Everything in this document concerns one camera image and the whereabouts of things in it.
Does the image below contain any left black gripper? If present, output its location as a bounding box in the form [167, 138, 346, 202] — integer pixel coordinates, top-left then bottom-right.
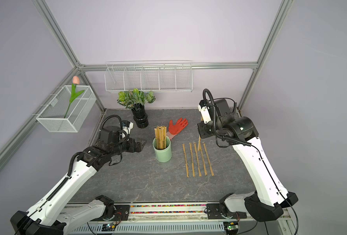
[110, 136, 147, 157]

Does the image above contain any brown paper straw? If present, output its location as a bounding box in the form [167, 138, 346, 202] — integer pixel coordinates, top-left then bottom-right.
[197, 127, 201, 151]
[200, 148, 208, 175]
[182, 144, 189, 178]
[189, 142, 196, 177]
[202, 142, 215, 176]
[193, 142, 202, 177]

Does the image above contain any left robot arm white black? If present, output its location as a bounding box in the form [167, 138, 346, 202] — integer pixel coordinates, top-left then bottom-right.
[10, 138, 146, 235]

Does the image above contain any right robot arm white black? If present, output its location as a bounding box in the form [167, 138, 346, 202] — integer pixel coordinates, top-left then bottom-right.
[198, 114, 298, 222]

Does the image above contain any bundle of brown paper straws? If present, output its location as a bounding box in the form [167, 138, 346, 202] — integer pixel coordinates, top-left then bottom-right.
[155, 126, 167, 150]

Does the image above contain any mint green storage cup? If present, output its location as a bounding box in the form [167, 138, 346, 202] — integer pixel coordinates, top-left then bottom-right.
[153, 137, 172, 163]

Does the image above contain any black plant pot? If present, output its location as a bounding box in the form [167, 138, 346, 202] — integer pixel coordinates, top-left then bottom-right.
[131, 106, 149, 129]

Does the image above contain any red hand-shaped scraper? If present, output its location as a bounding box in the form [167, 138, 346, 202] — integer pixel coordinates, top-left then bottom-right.
[166, 118, 188, 140]

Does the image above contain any green artificial plant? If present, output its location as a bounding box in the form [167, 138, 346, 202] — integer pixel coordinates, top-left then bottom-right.
[117, 88, 156, 111]

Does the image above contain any pink artificial tulip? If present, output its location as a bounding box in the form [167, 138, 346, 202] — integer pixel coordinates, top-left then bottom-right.
[64, 76, 84, 118]

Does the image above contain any white mesh basket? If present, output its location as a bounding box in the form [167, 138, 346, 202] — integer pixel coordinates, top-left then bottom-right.
[36, 85, 96, 133]

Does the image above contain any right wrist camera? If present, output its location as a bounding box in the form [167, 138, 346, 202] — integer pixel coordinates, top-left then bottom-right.
[198, 98, 237, 124]

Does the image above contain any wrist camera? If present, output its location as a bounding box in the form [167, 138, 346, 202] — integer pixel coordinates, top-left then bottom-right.
[98, 120, 133, 144]
[198, 98, 237, 124]

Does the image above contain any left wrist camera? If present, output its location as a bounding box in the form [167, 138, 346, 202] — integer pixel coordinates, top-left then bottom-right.
[98, 120, 133, 144]

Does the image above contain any white wire wall shelf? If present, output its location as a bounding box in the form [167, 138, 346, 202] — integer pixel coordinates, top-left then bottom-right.
[104, 60, 193, 93]

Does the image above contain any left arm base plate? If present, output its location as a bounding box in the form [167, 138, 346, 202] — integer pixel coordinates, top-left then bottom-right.
[91, 204, 130, 222]

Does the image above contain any aluminium front rail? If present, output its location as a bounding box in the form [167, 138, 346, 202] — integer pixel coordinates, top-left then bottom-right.
[44, 200, 291, 225]

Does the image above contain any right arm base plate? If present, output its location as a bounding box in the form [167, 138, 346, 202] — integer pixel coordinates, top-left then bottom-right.
[204, 203, 247, 220]

